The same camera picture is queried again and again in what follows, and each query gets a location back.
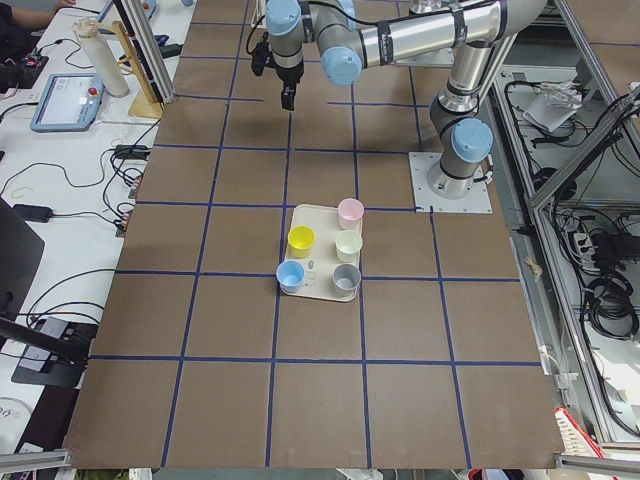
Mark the black power adapter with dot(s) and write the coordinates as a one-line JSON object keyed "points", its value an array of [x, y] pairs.
{"points": [[34, 213]]}

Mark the wooden stand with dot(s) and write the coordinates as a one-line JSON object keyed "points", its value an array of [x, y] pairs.
{"points": [[145, 104]]}

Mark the blue teach pendant tablet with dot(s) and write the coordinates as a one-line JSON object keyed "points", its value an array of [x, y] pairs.
{"points": [[69, 103]]}

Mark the aluminium frame post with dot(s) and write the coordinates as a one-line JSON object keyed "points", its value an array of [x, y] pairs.
{"points": [[147, 52]]}

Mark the cream plastic tray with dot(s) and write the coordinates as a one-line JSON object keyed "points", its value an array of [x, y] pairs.
{"points": [[322, 261]]}

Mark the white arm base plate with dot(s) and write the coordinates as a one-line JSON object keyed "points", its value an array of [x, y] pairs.
{"points": [[434, 192]]}

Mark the pink plastic cup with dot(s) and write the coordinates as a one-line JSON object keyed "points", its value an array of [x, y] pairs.
{"points": [[350, 214]]}

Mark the blue plastic cup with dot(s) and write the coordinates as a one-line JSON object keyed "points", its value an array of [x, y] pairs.
{"points": [[290, 275]]}

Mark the yellow plastic cup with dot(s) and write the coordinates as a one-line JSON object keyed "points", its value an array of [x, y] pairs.
{"points": [[300, 241]]}

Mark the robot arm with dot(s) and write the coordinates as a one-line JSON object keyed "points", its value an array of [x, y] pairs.
{"points": [[348, 45]]}

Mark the white paper roll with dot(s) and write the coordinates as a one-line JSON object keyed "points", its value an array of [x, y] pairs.
{"points": [[100, 56]]}

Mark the black monitor stand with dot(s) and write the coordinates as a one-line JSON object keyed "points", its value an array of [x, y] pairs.
{"points": [[56, 350]]}

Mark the pale green plastic cup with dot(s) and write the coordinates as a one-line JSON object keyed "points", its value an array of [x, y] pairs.
{"points": [[348, 245]]}

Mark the grey plastic cup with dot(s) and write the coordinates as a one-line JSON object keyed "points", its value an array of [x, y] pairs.
{"points": [[346, 279]]}

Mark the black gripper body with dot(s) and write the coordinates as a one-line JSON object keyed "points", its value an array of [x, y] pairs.
{"points": [[289, 76]]}

